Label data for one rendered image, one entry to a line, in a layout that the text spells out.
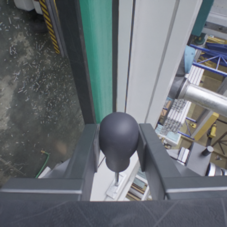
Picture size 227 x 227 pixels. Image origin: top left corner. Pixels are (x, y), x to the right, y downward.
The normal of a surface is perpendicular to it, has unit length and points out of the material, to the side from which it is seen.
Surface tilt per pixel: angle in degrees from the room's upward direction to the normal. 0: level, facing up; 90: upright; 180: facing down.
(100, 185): 90
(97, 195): 90
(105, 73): 0
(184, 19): 90
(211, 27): 90
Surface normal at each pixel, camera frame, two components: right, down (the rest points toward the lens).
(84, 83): -0.51, 0.69
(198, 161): 0.00, -0.58
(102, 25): 0.86, 0.41
